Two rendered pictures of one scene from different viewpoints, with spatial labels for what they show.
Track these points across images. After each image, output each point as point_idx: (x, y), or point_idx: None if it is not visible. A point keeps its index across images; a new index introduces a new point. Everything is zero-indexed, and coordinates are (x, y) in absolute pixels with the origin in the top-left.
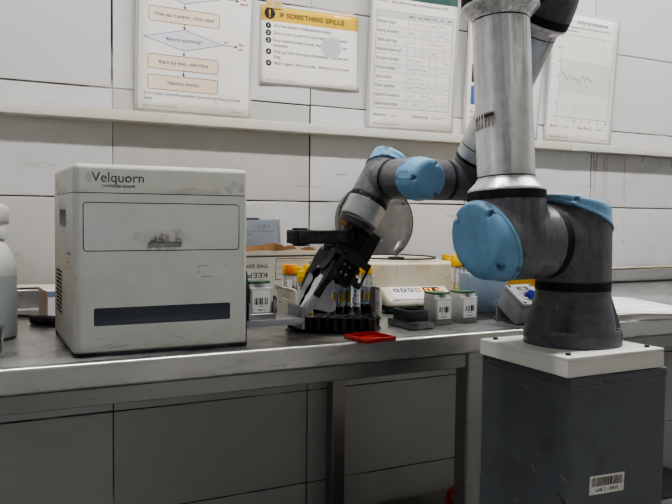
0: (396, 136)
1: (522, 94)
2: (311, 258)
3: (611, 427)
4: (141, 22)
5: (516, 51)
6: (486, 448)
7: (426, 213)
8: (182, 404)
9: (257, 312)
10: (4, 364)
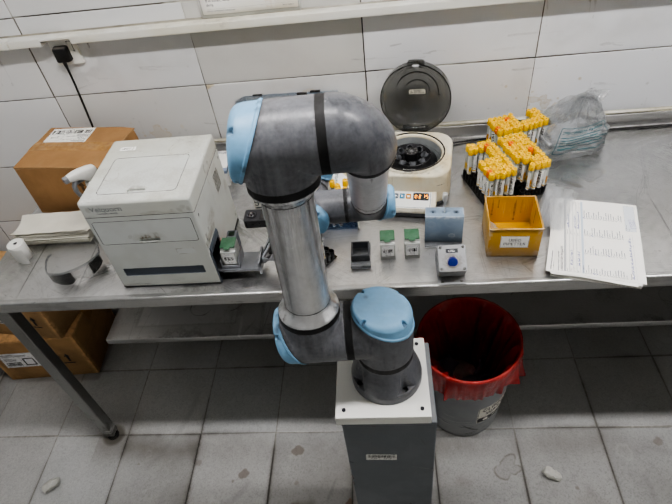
0: (450, 7)
1: (294, 268)
2: None
3: (382, 440)
4: None
5: (284, 239)
6: None
7: (488, 69)
8: None
9: (228, 264)
10: (89, 290)
